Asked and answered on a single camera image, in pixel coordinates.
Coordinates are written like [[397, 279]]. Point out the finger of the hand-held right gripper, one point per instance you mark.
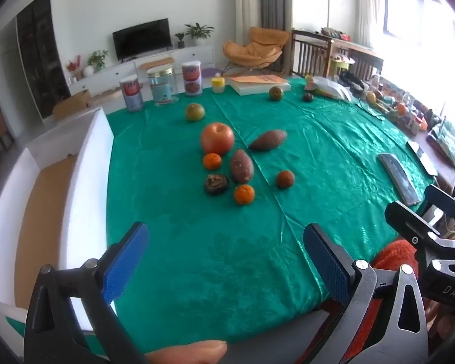
[[405, 222], [449, 201]]

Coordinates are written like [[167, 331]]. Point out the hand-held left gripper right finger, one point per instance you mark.
[[326, 265]]

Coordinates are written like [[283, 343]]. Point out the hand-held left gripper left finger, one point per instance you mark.
[[125, 261]]

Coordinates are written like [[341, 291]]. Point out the red-brown lychee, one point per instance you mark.
[[285, 179]]

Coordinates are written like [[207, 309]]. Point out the small orange tangerine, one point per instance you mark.
[[212, 161], [244, 194]]

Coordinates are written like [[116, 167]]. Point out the wrinkled dark passion fruit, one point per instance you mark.
[[216, 184]]

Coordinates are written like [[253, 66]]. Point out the purple sweet potato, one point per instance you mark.
[[268, 140], [241, 165]]

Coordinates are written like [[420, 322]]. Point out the red apple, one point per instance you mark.
[[217, 138]]

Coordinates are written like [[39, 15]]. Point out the small dark round fruit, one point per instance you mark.
[[307, 97]]

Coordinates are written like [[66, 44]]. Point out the yellow-green pear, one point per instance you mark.
[[195, 112]]

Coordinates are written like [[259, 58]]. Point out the golden-brown pear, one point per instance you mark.
[[275, 93]]

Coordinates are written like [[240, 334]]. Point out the person's right hand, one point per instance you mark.
[[441, 326]]

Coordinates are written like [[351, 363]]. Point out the person's left hand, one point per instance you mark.
[[189, 353]]

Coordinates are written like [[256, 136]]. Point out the red fuzzy clothing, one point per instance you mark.
[[394, 254]]

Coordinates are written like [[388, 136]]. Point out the dark rectangular slab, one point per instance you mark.
[[398, 178]]

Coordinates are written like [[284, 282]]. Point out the kitchen knife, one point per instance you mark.
[[421, 157]]

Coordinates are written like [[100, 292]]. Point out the green patterned cloth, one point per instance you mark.
[[453, 144]]

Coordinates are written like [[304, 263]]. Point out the green tablecloth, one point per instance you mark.
[[212, 254]]

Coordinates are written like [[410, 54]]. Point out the pile of small toys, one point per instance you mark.
[[398, 108]]

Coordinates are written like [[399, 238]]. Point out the black bag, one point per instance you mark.
[[354, 79]]

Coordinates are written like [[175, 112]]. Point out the clear plastic bag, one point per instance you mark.
[[331, 87]]

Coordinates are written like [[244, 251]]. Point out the dark wooden chair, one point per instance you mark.
[[364, 62], [311, 53]]

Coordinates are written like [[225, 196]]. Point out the brown cardboard box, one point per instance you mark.
[[74, 104]]

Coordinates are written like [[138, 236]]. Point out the round beige floor cushion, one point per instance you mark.
[[106, 96]]

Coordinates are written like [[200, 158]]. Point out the red label tin can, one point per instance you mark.
[[131, 94], [192, 79]]

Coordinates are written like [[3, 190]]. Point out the glass jar with gold lid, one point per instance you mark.
[[162, 85]]

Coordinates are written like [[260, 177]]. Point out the window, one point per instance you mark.
[[421, 15]]

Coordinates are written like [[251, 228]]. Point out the white television cabinet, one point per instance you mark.
[[110, 72]]

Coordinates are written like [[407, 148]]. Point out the thick orange cover book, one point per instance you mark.
[[259, 83]]

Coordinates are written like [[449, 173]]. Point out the round white vase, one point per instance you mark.
[[88, 71]]

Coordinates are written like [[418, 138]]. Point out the small yellow lid jar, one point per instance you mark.
[[218, 84]]

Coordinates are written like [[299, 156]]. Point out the wooden bench with hairpin legs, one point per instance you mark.
[[155, 62]]

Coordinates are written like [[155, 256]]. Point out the red flowers in vase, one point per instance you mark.
[[74, 66]]

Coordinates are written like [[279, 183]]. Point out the green leafy potted plant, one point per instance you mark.
[[98, 60]]

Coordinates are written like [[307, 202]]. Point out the purple floor mat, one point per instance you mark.
[[214, 72]]

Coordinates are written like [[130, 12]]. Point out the sheer white curtain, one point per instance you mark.
[[369, 7]]

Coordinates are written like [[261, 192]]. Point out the black television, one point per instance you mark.
[[142, 40]]

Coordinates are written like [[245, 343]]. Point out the dark glass display cabinet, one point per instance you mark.
[[41, 53]]

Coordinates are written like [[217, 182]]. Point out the small plant in dark pot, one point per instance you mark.
[[179, 40]]

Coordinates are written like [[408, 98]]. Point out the orange lounge chair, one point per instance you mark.
[[256, 47]]

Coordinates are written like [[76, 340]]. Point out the leafy plant in white pot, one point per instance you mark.
[[199, 32]]

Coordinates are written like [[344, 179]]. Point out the grey curtain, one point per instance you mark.
[[276, 0]]

